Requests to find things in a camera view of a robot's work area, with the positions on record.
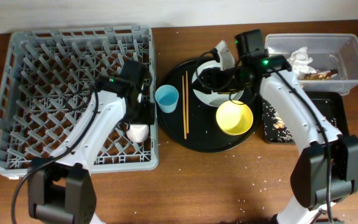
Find grey dishwasher rack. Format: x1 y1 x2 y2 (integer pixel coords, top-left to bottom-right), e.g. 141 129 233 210
0 25 157 179

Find gold foil wrapper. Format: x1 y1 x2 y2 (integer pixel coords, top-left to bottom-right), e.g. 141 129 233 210
303 69 339 80

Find light blue plastic cup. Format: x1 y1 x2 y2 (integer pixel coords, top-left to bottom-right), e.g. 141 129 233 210
155 85 179 113

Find right wooden chopstick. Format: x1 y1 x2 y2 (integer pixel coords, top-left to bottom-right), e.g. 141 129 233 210
185 71 190 135

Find yellow plastic bowl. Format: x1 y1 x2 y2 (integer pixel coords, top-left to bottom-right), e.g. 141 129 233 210
216 100 254 136

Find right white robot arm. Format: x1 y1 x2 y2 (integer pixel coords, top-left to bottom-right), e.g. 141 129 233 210
195 29 358 223

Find wooden chopstick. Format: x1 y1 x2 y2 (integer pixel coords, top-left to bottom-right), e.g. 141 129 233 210
181 76 187 139
185 71 190 135

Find black rectangular bin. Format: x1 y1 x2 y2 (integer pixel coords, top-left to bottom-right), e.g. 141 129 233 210
262 91 349 144

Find clear plastic bin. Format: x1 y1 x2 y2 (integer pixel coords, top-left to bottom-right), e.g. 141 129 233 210
265 34 358 95

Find left wooden chopstick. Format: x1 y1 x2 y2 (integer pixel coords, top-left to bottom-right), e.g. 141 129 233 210
181 76 187 139

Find crumpled white tissue in bin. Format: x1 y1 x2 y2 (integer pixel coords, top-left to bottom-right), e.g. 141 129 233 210
287 47 316 80

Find food scraps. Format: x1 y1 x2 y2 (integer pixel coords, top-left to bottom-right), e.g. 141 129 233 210
273 116 285 129

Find round black tray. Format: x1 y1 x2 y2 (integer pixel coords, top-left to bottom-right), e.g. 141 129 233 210
155 57 260 153

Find pink plastic cup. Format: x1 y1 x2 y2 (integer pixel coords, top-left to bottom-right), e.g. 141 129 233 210
126 124 149 143

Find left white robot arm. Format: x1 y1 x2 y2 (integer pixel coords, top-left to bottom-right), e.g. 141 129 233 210
18 60 155 223

